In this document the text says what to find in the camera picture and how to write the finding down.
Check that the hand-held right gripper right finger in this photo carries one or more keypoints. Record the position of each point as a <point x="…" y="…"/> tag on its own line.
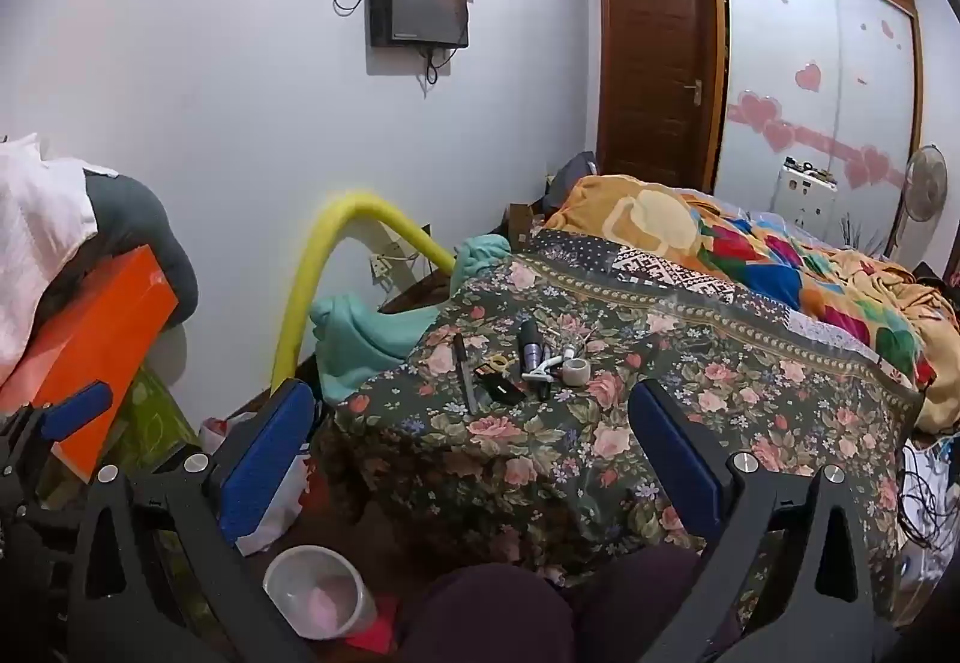
<point x="675" y="457"/>

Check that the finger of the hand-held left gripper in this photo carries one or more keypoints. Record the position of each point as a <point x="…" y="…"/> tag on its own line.
<point x="79" y="410"/>

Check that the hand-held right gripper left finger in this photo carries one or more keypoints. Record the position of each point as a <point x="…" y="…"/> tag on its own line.
<point x="266" y="464"/>

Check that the clear tape roll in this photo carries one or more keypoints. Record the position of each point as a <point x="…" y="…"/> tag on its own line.
<point x="576" y="372"/>

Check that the silver razor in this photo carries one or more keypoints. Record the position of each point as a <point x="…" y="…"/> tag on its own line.
<point x="541" y="378"/>

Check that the thin wooden stick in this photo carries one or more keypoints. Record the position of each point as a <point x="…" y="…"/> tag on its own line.
<point x="562" y="334"/>

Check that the small black box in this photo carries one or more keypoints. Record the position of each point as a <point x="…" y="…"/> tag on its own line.
<point x="504" y="391"/>

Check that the black pen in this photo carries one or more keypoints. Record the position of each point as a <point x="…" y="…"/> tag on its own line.
<point x="465" y="374"/>

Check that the orange box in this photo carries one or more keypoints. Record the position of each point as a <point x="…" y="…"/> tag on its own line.
<point x="97" y="348"/>

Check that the dark floral cloth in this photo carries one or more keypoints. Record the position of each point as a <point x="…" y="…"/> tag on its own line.
<point x="600" y="453"/>

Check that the green floral fabric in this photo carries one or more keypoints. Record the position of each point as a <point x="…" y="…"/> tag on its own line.
<point x="161" y="419"/>

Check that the translucent plastic cup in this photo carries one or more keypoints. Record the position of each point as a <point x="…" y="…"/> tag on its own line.
<point x="319" y="595"/>

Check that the person's right leg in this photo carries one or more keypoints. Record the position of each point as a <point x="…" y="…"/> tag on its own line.
<point x="637" y="595"/>

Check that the person's leg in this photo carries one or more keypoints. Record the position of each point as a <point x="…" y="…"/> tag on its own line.
<point x="487" y="618"/>
<point x="637" y="595"/>

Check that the teal blanket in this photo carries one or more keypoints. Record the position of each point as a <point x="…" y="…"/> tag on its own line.
<point x="367" y="340"/>

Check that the white cloth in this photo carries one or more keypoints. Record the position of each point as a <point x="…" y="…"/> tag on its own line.
<point x="41" y="235"/>

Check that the yellow foam tube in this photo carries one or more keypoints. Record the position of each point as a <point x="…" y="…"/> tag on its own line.
<point x="300" y="273"/>

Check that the red paper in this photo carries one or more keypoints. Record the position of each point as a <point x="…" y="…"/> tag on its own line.
<point x="381" y="625"/>

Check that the grey cushion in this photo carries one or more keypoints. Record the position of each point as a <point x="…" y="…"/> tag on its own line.
<point x="142" y="220"/>

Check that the colourful orange blanket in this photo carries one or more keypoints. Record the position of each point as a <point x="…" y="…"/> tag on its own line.
<point x="757" y="258"/>

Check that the wooden headboard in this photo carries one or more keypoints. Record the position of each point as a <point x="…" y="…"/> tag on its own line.
<point x="420" y="297"/>

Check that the person's left leg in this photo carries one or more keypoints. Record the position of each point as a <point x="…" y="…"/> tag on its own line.
<point x="487" y="618"/>

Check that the small cardboard box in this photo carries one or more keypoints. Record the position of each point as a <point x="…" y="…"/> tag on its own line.
<point x="523" y="222"/>

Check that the white appliance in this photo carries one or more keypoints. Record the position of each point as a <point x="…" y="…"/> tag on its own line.
<point x="806" y="198"/>

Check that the dark grey bag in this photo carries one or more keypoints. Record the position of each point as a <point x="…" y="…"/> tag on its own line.
<point x="574" y="179"/>

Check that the pink heart stickers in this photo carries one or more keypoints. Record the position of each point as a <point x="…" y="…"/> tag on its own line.
<point x="780" y="134"/>

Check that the standing fan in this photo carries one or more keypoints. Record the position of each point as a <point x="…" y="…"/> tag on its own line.
<point x="926" y="183"/>

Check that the brown wooden door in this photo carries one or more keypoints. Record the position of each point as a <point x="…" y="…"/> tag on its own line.
<point x="652" y="70"/>

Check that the wooden wardrobe white doors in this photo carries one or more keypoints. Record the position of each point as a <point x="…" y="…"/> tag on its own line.
<point x="810" y="18"/>

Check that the white wall socket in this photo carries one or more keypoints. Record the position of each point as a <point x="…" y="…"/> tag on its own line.
<point x="390" y="267"/>

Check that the small black wall monitor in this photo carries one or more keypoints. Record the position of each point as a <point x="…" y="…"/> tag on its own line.
<point x="420" y="3"/>

